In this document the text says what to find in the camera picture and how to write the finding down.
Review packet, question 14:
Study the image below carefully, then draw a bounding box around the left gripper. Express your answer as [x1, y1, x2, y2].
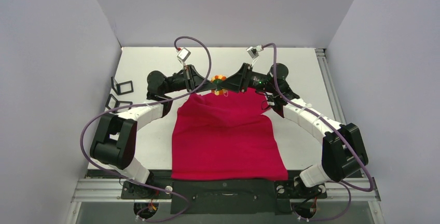
[163, 65, 217, 95]

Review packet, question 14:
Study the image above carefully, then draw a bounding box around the orange yellow pompom brooch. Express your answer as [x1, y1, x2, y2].
[211, 75, 228, 96]

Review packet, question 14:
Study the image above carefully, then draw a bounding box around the red t-shirt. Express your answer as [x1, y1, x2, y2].
[172, 90, 288, 181]

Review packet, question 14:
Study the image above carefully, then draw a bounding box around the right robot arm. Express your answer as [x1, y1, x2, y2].
[217, 63, 368, 197]

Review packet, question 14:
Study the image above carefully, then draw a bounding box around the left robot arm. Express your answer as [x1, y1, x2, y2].
[89, 65, 216, 198]

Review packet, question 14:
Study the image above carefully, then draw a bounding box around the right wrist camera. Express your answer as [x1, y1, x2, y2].
[246, 46, 259, 59]

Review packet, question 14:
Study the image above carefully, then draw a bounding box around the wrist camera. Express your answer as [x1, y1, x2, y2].
[246, 46, 259, 59]
[176, 48, 191, 62]

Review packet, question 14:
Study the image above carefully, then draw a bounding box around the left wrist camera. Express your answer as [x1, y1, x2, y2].
[176, 48, 191, 62]

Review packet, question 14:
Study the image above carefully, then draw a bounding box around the black frame stand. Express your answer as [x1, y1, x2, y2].
[105, 94, 133, 110]
[111, 76, 134, 95]

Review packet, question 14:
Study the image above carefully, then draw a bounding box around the aluminium side rail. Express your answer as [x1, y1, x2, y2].
[315, 48, 347, 124]

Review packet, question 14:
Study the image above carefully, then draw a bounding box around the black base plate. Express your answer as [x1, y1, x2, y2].
[120, 170, 327, 216]

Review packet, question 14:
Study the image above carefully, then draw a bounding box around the aluminium front rail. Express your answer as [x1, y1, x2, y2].
[66, 178, 385, 223]

